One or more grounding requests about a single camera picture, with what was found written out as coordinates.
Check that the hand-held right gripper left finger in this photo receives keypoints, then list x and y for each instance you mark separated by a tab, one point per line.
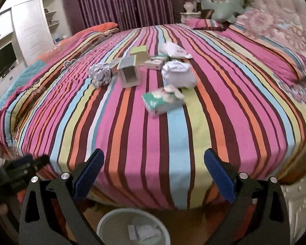
89	173

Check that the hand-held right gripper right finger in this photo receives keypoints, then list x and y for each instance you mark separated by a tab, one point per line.
219	176

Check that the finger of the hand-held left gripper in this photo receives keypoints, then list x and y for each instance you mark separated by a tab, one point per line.
40	162

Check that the white round trash bin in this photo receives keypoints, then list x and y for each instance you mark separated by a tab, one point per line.
109	222

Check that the green tissue packet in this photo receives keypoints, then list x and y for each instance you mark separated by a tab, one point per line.
162	102

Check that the light green box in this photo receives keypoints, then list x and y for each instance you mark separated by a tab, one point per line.
139	49

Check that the striped bed sheet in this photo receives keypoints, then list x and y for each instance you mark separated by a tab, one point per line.
142	145

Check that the white paper scrap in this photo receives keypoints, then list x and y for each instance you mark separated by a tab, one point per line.
134	232
150	233

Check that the teal quilted blanket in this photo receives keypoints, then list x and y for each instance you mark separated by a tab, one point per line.
17	81

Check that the grey crumpled paper ball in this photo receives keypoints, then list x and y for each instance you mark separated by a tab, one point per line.
99	75

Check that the television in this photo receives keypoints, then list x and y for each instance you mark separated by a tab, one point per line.
1	61

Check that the large crumpled white paper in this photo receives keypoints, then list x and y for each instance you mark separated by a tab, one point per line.
178	75

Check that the small grey carton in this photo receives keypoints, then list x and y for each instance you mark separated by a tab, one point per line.
114	65

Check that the open cardboard box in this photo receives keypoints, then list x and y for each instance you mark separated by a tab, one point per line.
125	62

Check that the small white box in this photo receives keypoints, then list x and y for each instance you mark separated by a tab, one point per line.
154	64

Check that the long striped pillow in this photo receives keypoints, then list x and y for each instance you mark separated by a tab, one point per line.
265	56

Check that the white plastic bag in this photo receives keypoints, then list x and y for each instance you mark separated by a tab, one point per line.
174	49

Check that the white wardrobe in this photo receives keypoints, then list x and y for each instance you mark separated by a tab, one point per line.
33	28

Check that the striped folded blanket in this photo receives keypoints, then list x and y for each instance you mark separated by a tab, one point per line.
102	28

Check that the pink striped pillow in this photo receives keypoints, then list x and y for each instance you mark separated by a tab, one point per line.
206	24

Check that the white nightstand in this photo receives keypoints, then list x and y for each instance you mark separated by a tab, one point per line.
190	17

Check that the white vase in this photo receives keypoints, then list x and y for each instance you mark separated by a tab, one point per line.
189	7

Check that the green plush toy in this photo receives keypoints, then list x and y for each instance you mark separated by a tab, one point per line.
227	3

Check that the purple curtain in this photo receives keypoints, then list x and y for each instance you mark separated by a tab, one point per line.
117	2

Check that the tufted beige headboard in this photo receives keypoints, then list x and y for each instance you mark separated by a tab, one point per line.
283	10

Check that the white ornate bed frame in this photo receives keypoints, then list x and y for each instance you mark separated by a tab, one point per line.
301	209

